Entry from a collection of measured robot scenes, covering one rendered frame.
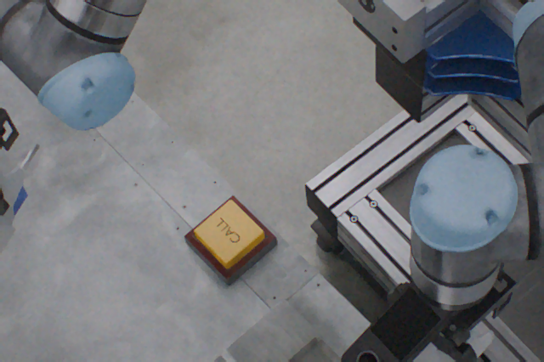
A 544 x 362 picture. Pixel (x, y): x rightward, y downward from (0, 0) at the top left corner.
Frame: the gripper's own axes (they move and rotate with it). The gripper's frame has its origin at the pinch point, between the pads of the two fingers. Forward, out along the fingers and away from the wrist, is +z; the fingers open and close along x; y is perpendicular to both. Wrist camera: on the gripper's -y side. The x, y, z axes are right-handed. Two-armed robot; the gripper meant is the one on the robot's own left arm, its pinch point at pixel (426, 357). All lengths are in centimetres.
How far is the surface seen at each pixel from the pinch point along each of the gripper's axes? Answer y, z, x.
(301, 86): 48, 95, 80
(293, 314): -5.4, 6.0, 14.4
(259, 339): -9.9, 6.0, 14.9
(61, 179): -13, 15, 51
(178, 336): -15.1, 14.9, 24.6
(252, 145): 31, 95, 76
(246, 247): -2.6, 11.6, 26.2
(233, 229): -2.3, 11.2, 28.9
